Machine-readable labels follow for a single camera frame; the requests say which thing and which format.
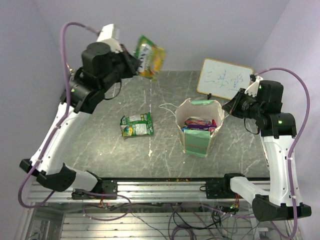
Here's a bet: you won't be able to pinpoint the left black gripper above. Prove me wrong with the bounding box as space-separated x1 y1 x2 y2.
100 44 144 93

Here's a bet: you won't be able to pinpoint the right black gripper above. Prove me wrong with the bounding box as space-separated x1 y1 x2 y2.
222 87 264 120

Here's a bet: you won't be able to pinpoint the purple pink snack packet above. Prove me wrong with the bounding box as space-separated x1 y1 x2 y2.
184 117 217 132

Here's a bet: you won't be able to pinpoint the yellow Fox's candy bag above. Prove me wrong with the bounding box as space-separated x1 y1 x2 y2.
134 35 167 80

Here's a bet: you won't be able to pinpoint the green patterned paper bag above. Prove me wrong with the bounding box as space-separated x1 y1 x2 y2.
172 98 225 157

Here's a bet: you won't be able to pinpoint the green snack packet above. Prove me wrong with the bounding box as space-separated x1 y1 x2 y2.
120 112 154 137

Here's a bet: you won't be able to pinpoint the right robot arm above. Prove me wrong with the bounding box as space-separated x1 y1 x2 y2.
220 80 312 222

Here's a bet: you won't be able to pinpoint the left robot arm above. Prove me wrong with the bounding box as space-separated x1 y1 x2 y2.
19 42 140 199

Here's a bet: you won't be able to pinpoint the small whiteboard with writing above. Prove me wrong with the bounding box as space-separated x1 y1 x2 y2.
196 58 254 100

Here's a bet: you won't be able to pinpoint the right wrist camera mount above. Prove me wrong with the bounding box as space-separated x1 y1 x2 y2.
244 74 264 98

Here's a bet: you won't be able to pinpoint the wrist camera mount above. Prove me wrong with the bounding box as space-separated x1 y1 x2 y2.
244 74 264 98
96 23 123 54

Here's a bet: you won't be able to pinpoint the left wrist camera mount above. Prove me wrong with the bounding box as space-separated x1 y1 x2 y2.
96 23 123 54

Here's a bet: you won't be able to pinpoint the aluminium rail frame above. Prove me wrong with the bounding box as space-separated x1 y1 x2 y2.
27 178 276 205

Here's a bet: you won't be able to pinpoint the tangled cables under frame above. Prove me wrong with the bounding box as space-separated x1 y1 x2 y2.
82 192 276 240

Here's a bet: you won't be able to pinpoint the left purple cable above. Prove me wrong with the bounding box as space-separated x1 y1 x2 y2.
17 21 133 222

